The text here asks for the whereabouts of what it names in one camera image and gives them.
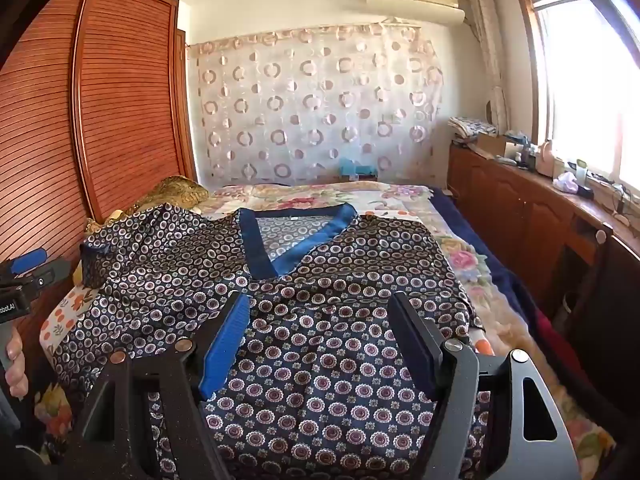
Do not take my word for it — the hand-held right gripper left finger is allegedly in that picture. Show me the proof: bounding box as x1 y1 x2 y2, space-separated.
62 291 251 480

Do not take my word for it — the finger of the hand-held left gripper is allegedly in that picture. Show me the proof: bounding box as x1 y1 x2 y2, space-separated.
0 248 49 279

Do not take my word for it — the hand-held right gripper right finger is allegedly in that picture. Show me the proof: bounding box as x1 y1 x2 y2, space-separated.
387 290 581 480

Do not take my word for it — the navy patterned shirt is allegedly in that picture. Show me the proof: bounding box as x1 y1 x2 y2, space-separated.
42 203 488 480

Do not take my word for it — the person's left hand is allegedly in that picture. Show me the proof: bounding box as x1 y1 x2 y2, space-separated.
2 329 29 401

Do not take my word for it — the orange fruit print sheet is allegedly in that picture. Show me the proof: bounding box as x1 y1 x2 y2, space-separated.
40 285 98 356

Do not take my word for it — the floral blanket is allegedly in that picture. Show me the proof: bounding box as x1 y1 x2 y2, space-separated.
200 182 616 466

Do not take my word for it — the navy blue blanket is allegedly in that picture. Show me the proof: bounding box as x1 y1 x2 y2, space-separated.
430 187 596 396

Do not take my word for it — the red cloth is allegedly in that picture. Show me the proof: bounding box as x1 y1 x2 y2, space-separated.
535 310 591 386

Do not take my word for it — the olive patterned pillow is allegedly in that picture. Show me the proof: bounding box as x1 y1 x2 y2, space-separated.
105 176 211 223

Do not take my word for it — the dark trash bin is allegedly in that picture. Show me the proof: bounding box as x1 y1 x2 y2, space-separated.
562 290 591 333

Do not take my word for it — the wooden slatted wardrobe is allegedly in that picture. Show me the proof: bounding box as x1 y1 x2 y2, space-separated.
0 0 198 356

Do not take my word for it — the long wooden cabinet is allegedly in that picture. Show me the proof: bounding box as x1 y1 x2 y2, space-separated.
447 142 640 311

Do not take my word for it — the blue box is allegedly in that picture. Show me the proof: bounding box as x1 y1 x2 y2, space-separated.
339 158 378 182

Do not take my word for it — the cardboard box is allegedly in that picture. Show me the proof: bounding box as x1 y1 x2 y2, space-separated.
472 133 508 158

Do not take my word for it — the white plastic bag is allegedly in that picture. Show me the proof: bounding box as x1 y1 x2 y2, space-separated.
552 171 581 193

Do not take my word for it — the stack of folded cloths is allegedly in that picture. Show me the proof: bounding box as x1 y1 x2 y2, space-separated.
448 116 493 141

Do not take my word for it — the pink bottle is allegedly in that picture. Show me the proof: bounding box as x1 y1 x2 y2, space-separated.
537 140 556 178

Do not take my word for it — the sheer circle-patterned curtain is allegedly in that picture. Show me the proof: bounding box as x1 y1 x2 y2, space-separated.
186 24 446 186

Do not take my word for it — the white window curtain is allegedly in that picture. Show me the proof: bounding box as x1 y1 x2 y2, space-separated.
467 0 511 136

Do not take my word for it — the wooden framed window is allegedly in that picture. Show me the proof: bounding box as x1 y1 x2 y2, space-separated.
515 0 640 201

